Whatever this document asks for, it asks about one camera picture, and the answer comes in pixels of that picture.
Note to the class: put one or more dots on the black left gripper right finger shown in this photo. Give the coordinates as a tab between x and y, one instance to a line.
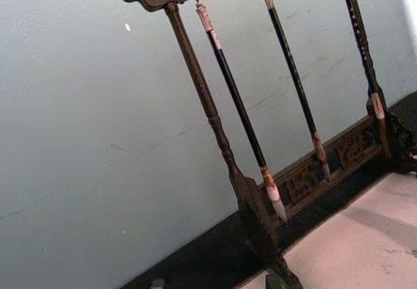
273	283

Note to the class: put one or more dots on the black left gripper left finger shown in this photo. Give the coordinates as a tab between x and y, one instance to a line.
158	284

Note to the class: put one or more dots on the black table cloth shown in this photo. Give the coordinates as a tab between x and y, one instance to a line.
211	246

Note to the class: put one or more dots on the white felt writing mat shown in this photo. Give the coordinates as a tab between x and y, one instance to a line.
352	243

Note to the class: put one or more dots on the black brush with pale tuft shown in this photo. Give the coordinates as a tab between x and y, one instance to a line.
239	103

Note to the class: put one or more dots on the carved dark wooden brush rack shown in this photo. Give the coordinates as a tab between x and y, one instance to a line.
195	74

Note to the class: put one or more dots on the black brush with dark tuft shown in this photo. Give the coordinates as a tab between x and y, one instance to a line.
293	64

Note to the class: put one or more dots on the black brush with white dots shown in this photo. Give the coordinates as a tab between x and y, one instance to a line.
358	38

